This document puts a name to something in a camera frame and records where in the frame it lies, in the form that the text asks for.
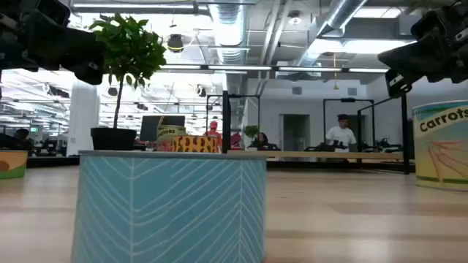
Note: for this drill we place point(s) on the tall carrots can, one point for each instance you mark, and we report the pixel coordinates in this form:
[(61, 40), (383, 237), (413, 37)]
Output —
[(442, 146)]

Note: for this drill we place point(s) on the wooden shelf black metal frame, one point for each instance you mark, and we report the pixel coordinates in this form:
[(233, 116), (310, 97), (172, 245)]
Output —
[(329, 155)]

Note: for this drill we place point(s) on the green exit sign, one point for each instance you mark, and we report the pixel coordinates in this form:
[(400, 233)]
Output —
[(33, 129)]

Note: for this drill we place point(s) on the low teal can white lines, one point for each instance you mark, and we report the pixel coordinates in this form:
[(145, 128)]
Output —
[(168, 204)]

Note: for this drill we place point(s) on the tall peaches can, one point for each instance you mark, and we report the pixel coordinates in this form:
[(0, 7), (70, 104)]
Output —
[(168, 131)]

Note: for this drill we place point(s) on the low orange spotted can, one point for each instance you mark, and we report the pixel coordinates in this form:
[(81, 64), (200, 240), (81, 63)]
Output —
[(194, 144)]

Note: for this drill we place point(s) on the hanging brass pendant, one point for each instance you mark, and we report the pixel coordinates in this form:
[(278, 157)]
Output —
[(335, 86)]

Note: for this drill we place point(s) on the low mushroom can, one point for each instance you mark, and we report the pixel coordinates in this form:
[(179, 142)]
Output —
[(12, 164)]

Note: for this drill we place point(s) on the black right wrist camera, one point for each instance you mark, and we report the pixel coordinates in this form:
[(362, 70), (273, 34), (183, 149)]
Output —
[(426, 25)]

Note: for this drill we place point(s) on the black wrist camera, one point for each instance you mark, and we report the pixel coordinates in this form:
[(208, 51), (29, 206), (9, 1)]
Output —
[(53, 11), (426, 25)]

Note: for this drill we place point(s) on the black dome ceiling fixture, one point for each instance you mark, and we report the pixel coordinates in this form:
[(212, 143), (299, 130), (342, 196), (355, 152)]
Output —
[(175, 43)]

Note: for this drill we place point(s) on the thin black metal cell frame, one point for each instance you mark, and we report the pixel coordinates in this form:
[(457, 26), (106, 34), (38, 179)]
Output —
[(234, 96), (347, 99)]

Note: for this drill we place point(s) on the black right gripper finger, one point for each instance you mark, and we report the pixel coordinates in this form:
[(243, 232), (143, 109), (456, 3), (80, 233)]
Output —
[(406, 53), (404, 64)]

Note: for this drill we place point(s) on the grey wall air vent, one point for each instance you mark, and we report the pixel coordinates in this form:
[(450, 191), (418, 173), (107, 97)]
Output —
[(297, 90), (352, 91)]

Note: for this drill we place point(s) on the small green potted plant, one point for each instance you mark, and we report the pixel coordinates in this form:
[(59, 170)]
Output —
[(251, 130)]

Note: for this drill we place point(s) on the green plant in black pot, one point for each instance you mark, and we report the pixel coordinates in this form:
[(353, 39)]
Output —
[(113, 139)]

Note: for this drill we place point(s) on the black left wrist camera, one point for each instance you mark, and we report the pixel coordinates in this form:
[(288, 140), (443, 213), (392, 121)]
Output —
[(53, 11)]

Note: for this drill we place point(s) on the person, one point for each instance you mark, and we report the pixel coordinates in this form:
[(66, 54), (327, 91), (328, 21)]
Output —
[(262, 140), (22, 134), (342, 137), (214, 135)]

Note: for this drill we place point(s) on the large round silver duct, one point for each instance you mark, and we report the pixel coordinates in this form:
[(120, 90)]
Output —
[(228, 33)]

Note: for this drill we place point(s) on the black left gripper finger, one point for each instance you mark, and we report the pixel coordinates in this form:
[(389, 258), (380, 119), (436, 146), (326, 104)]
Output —
[(96, 51), (75, 45)]

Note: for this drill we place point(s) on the neighbour cell black robot arm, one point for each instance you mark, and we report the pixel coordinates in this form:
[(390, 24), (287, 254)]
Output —
[(321, 148), (387, 145)]

